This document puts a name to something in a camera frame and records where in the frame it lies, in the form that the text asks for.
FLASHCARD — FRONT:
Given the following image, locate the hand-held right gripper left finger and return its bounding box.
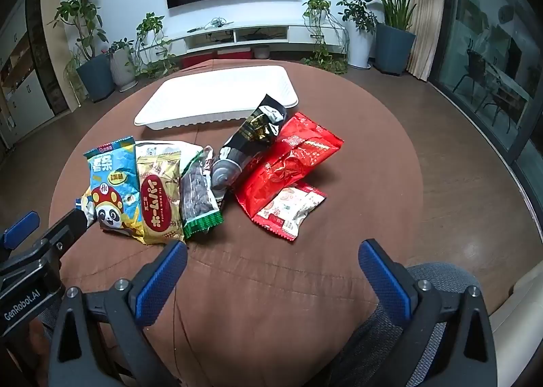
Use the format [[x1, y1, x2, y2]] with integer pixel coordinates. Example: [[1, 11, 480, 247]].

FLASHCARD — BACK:
[[46, 240, 189, 387]]

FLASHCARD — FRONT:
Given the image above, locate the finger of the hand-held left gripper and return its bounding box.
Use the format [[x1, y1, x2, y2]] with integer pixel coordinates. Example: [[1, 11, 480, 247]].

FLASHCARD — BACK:
[[2, 211, 42, 251], [43, 208, 88, 259]]

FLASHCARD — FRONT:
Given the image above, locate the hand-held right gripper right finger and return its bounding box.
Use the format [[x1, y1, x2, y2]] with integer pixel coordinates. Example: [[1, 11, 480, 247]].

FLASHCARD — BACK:
[[357, 238, 498, 387]]

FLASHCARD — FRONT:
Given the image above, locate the blue cartoon panda snack packet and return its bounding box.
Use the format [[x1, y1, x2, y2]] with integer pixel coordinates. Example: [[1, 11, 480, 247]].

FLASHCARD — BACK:
[[82, 136, 147, 239]]

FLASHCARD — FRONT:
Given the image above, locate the gold snack packet red label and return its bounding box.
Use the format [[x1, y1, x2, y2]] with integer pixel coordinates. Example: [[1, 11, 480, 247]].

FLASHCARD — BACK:
[[135, 140, 204, 245]]

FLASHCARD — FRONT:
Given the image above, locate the small red white snack packet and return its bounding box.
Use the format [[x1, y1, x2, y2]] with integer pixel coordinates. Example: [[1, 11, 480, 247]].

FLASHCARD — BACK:
[[254, 182, 327, 242]]

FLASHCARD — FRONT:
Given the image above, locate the large red snack packet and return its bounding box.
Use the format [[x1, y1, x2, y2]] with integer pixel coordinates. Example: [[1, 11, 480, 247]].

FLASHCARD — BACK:
[[235, 112, 344, 231]]

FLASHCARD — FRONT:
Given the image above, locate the black snack packet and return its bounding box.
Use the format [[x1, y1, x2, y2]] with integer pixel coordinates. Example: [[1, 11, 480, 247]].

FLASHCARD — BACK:
[[211, 94, 289, 210]]

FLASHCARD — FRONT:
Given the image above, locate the white plastic tray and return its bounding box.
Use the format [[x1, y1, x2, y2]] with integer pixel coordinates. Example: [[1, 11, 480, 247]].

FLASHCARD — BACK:
[[133, 64, 300, 131]]

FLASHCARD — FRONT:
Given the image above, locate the grey fabric chair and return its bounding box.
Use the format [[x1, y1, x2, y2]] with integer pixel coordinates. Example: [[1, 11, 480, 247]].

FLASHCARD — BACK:
[[337, 262, 484, 387]]

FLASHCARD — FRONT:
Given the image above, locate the cream curved object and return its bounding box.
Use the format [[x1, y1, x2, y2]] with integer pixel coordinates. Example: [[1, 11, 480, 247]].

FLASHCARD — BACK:
[[488, 269, 543, 330]]

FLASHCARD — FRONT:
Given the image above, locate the wooden shelf cabinet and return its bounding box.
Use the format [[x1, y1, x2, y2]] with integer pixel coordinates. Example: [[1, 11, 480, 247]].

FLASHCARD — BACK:
[[0, 0, 71, 150]]

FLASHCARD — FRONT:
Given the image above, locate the tall thin plant blue pot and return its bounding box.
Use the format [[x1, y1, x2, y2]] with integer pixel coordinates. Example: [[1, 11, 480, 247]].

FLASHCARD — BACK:
[[48, 0, 116, 103]]

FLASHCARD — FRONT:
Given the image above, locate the small plant white pot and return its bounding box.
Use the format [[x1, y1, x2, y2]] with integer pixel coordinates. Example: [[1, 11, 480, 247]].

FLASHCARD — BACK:
[[107, 38, 138, 93]]

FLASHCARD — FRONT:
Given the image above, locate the trailing pothos plant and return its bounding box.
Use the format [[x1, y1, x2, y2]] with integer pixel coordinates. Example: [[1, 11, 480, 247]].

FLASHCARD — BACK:
[[299, 0, 351, 74], [135, 11, 181, 80]]

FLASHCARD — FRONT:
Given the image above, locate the bushy plant tall white pot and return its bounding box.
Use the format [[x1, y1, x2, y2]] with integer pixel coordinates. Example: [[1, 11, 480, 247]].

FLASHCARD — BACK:
[[337, 0, 378, 70]]

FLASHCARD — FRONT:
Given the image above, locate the beige curtain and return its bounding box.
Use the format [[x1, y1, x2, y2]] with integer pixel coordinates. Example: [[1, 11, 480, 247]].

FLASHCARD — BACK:
[[405, 0, 446, 82]]

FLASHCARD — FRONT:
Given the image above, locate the tall leafy plant blue pot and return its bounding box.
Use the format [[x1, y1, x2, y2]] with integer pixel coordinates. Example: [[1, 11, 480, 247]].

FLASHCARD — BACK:
[[335, 0, 448, 76]]

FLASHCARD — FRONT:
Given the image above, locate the glass sliding door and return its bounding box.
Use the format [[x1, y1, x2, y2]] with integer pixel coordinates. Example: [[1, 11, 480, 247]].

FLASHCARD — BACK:
[[426, 0, 543, 184]]

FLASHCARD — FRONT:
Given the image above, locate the white television cabinet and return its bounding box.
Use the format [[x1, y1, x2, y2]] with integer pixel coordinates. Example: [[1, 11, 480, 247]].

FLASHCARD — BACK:
[[163, 21, 344, 54]]

